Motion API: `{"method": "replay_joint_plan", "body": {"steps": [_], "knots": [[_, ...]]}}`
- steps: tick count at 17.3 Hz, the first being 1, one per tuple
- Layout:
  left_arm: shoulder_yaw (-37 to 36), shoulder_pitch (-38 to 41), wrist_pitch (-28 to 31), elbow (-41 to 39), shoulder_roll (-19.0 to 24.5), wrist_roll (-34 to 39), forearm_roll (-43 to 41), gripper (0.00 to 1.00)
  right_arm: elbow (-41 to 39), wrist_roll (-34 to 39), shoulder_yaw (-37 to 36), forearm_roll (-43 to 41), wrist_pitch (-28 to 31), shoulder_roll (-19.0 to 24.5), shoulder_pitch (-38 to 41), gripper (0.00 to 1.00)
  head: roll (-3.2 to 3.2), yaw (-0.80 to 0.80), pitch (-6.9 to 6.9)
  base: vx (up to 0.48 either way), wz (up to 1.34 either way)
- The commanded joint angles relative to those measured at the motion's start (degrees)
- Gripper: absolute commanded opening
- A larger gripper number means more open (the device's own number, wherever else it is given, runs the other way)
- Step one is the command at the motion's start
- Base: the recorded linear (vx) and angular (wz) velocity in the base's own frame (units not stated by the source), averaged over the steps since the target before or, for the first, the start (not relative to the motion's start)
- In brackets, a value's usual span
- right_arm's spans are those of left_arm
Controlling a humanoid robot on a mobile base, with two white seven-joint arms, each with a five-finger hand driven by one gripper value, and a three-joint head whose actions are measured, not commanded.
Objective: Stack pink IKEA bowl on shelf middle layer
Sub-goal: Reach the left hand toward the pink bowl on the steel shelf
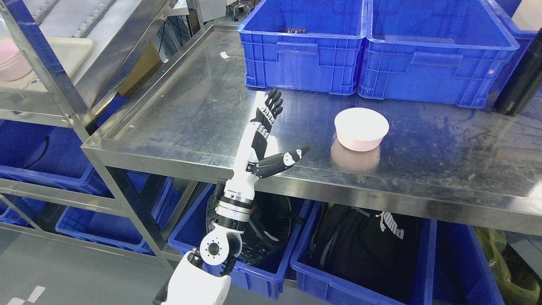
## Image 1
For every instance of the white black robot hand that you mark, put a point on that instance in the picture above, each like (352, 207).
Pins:
(250, 163)

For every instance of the pink plastic bowl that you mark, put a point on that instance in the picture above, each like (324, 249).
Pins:
(360, 129)

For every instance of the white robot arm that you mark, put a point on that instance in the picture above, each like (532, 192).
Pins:
(202, 276)

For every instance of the blue bin shelf lower left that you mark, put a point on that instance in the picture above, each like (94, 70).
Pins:
(117, 231)

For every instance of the stainless steel shelf rack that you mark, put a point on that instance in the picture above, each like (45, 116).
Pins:
(43, 166)

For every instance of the stainless steel table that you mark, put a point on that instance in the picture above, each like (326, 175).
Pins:
(470, 166)

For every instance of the blue bin with black helmet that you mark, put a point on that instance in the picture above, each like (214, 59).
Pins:
(275, 225)

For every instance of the blue crate on table left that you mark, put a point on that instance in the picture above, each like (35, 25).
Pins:
(311, 45)

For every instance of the blue crate on table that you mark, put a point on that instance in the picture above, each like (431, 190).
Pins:
(437, 51)
(311, 45)

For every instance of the blue bin with black bag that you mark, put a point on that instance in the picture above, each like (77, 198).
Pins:
(337, 291)

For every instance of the black puma bag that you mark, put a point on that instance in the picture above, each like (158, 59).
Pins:
(374, 249)

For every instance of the blue crate on table right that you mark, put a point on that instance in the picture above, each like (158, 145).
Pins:
(437, 51)

